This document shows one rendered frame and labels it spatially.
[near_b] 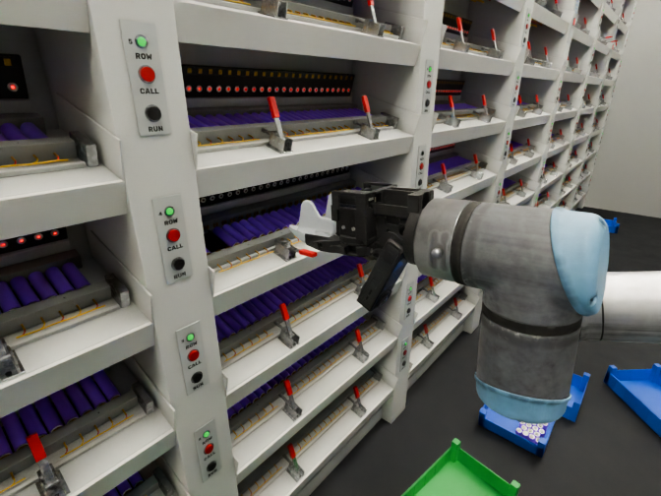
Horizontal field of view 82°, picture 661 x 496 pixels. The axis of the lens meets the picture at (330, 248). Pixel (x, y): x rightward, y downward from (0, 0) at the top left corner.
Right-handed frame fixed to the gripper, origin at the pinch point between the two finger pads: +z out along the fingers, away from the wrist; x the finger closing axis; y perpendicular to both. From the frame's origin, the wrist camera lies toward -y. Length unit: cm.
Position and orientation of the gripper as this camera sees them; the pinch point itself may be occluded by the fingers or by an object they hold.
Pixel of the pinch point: (305, 229)
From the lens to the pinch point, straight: 57.4
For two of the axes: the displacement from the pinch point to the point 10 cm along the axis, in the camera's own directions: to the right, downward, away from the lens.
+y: -0.6, -9.4, -3.3
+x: -6.5, 2.8, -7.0
